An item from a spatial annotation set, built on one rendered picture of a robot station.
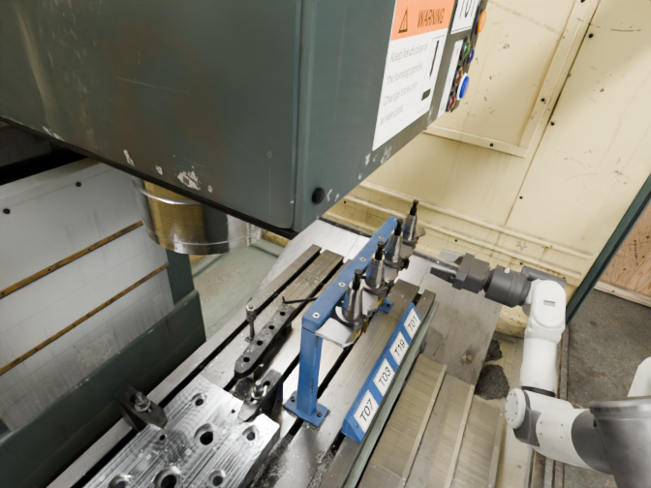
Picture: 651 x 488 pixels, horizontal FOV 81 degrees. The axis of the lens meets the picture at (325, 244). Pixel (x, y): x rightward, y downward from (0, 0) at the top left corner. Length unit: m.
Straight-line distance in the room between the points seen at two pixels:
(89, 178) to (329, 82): 0.73
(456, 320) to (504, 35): 0.93
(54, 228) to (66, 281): 0.13
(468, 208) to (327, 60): 1.26
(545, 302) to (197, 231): 0.78
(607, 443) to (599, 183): 0.87
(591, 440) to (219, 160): 0.64
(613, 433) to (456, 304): 0.92
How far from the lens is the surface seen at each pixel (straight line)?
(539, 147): 1.36
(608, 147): 1.36
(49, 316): 1.00
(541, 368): 0.97
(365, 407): 0.98
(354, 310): 0.74
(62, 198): 0.90
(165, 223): 0.43
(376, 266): 0.81
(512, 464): 1.37
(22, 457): 1.24
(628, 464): 0.69
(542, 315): 0.97
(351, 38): 0.25
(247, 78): 0.23
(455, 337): 1.48
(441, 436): 1.24
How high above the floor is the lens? 1.77
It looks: 36 degrees down
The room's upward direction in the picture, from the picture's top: 6 degrees clockwise
